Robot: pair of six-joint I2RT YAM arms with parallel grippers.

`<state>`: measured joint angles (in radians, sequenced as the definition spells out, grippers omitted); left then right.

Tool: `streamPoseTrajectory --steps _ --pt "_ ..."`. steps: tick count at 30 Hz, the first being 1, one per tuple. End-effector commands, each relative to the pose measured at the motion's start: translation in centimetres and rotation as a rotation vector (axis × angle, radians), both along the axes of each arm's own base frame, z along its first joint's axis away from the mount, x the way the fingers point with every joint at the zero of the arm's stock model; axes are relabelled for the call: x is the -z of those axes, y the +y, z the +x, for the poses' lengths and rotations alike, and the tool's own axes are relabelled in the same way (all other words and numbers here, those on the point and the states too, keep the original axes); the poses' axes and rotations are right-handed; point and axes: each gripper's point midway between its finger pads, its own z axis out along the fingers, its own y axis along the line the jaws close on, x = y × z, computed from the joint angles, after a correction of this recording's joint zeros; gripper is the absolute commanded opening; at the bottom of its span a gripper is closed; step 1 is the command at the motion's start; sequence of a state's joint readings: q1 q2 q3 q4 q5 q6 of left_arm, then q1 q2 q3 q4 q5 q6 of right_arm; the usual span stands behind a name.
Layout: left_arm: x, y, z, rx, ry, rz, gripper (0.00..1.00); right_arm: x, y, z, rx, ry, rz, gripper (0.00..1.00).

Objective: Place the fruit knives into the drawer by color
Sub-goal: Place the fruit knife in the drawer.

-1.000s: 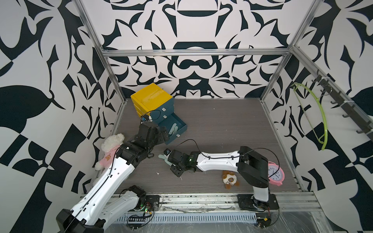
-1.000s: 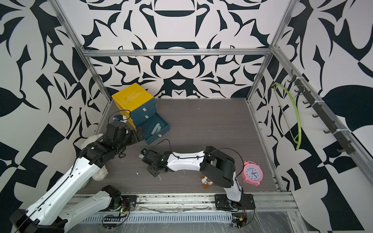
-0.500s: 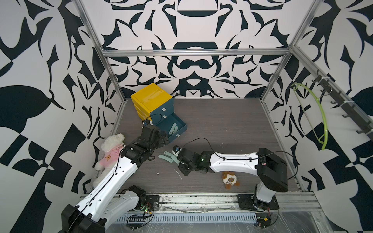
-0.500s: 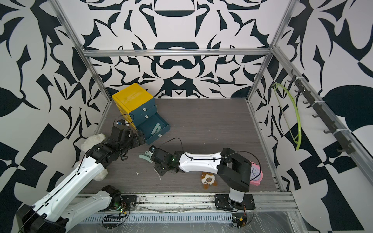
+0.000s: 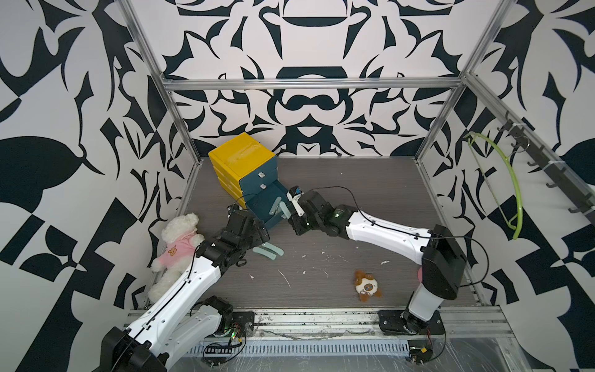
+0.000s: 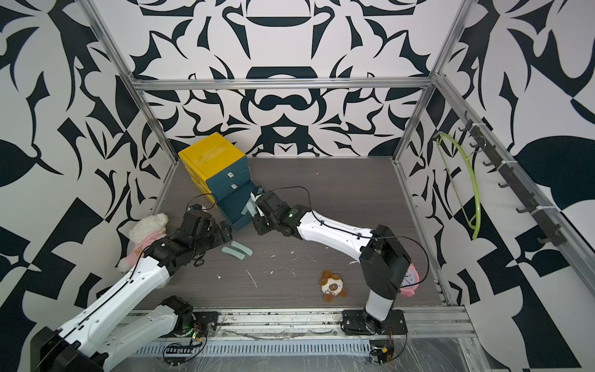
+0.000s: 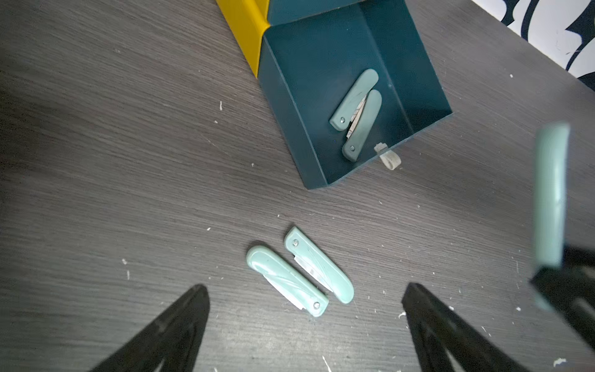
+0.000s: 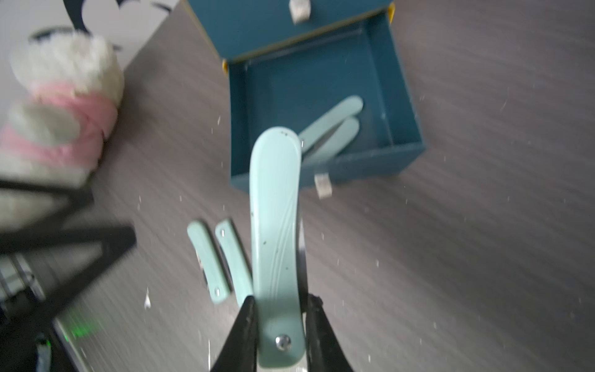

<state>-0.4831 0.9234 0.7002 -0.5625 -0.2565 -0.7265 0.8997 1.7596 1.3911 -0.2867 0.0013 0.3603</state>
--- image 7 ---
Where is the teal drawer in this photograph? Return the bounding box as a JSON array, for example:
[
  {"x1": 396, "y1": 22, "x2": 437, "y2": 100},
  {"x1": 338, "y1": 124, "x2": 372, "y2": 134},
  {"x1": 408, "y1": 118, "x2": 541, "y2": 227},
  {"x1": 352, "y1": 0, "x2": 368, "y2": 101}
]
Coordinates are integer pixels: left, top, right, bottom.
[{"x1": 258, "y1": 1, "x2": 452, "y2": 190}]

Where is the yellow drawer cabinet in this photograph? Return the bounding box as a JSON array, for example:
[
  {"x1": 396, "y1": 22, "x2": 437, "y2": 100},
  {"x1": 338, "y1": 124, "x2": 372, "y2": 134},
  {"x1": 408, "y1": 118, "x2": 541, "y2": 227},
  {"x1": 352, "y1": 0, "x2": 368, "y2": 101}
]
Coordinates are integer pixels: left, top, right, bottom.
[{"x1": 216, "y1": 0, "x2": 271, "y2": 78}]

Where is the mint folding knife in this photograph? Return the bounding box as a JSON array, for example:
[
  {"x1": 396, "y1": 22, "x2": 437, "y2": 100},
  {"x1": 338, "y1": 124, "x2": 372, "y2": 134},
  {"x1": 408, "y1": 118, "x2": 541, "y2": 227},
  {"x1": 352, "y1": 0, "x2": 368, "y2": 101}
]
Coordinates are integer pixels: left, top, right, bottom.
[
  {"x1": 246, "y1": 246, "x2": 328, "y2": 318},
  {"x1": 342, "y1": 89, "x2": 383, "y2": 163},
  {"x1": 329, "y1": 68, "x2": 379, "y2": 132},
  {"x1": 284, "y1": 226, "x2": 355, "y2": 304},
  {"x1": 533, "y1": 122, "x2": 570, "y2": 272}
]

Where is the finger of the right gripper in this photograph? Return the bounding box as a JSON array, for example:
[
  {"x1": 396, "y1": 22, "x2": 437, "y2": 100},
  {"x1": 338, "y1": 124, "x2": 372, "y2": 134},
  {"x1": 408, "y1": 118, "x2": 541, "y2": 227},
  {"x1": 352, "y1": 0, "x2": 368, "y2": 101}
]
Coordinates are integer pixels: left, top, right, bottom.
[{"x1": 531, "y1": 244, "x2": 594, "y2": 349}]

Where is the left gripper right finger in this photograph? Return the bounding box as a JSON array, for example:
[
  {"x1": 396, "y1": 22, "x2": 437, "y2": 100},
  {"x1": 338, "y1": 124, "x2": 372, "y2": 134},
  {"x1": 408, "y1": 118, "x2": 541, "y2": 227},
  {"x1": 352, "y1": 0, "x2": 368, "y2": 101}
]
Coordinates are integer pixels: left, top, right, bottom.
[{"x1": 401, "y1": 282, "x2": 527, "y2": 371}]

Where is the mint folding knife top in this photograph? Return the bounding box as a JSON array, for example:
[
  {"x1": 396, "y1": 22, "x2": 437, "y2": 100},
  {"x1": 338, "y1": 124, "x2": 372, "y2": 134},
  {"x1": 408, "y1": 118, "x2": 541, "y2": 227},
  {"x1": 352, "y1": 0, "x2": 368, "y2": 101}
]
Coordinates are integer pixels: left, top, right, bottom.
[{"x1": 533, "y1": 122, "x2": 570, "y2": 272}]

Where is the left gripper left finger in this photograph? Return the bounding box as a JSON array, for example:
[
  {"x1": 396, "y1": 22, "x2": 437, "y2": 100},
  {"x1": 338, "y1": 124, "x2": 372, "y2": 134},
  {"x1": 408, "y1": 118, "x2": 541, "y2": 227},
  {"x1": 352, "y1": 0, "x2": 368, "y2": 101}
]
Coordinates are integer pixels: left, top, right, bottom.
[{"x1": 92, "y1": 285, "x2": 210, "y2": 371}]

